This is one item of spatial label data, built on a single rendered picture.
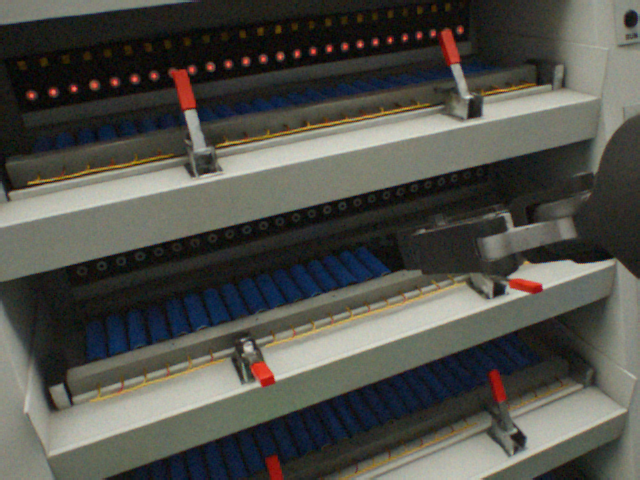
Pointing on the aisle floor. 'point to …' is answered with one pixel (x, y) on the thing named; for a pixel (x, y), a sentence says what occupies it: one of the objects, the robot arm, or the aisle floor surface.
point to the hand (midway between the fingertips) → (450, 239)
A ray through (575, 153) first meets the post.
